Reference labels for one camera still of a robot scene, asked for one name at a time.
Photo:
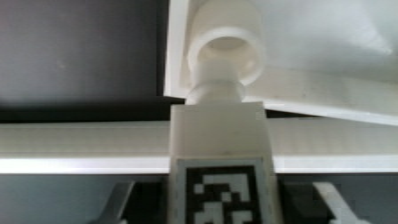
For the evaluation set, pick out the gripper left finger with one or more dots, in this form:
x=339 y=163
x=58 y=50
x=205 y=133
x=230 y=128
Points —
x=136 y=205

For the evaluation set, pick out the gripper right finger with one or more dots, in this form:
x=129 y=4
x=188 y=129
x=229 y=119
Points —
x=316 y=205

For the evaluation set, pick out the white table leg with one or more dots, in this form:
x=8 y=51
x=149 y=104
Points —
x=223 y=185

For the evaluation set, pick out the white square tabletop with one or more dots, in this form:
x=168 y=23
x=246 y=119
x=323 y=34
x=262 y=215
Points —
x=316 y=51

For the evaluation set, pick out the white L-shaped fence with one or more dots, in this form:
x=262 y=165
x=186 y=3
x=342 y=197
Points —
x=321 y=146

